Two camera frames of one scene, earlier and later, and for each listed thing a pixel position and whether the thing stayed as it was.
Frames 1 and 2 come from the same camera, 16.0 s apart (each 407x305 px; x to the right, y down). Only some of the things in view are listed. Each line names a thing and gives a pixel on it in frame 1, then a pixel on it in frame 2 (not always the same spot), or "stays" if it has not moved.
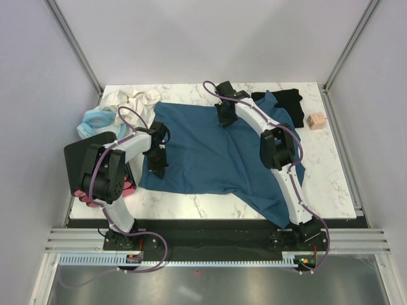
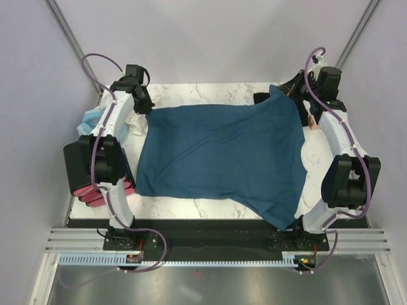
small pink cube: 317,121 stays
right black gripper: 223,122 → 290,88
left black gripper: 159,169 → 147,108
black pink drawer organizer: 74,153 stays
